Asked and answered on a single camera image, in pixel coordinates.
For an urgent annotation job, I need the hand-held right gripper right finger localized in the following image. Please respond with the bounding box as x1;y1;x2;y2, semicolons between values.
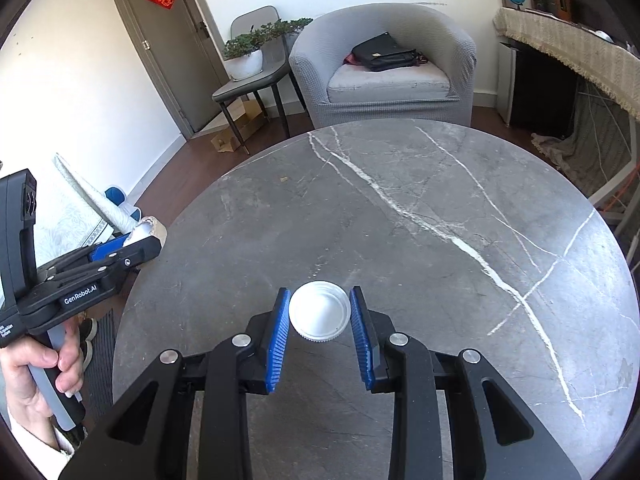
348;286;586;480

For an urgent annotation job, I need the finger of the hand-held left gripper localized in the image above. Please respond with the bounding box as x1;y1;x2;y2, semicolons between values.
44;236;162;292
39;233;132;274

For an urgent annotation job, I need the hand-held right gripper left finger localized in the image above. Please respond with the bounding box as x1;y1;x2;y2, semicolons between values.
57;287;292;480

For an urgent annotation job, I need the cardboard tape core white inside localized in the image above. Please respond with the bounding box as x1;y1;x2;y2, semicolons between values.
124;215;168;249

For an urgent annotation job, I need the large white plastic lid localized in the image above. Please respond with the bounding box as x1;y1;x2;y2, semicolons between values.
288;281;351;342

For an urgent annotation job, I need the person's left forearm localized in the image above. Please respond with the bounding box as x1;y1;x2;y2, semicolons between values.
7;407;76;457

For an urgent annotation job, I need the person's left hand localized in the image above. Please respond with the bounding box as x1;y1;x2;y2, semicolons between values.
0;316;87;433

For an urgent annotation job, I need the blue white plastic object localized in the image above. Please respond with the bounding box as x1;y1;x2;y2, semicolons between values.
104;187;144;216

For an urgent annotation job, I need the pale patterned tablecloth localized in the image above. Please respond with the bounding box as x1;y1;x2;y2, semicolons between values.
29;153;139;262

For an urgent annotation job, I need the black shoe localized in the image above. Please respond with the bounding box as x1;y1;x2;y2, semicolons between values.
74;317;99;367

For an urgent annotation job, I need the flat cardboard box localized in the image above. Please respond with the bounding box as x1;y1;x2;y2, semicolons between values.
209;99;266;154

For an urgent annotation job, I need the grey door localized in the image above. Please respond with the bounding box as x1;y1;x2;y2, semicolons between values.
107;0;231;137

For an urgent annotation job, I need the grey dining chair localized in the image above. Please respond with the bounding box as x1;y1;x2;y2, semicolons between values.
211;5;309;155

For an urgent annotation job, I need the potted green plant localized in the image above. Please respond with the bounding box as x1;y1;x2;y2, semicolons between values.
222;17;314;81

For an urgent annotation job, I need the grey armchair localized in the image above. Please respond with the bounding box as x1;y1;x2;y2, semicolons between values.
288;2;477;132

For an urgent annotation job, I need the grey mesh cloth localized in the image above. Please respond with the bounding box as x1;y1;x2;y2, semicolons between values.
530;94;632;197

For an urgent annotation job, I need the black handbag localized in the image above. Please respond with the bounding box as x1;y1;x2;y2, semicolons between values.
351;32;419;72

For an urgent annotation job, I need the black cabinet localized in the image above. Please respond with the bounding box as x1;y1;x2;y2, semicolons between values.
497;41;576;140

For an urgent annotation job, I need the beige lace tablecloth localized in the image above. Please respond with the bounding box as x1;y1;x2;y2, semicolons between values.
492;7;640;122

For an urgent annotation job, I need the brown wooden box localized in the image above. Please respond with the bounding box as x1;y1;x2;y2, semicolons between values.
540;0;571;20

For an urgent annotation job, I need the black monitor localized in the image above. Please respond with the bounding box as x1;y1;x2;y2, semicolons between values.
564;0;640;47

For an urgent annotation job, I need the white wire rack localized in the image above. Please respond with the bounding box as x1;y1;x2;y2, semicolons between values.
570;79;640;227

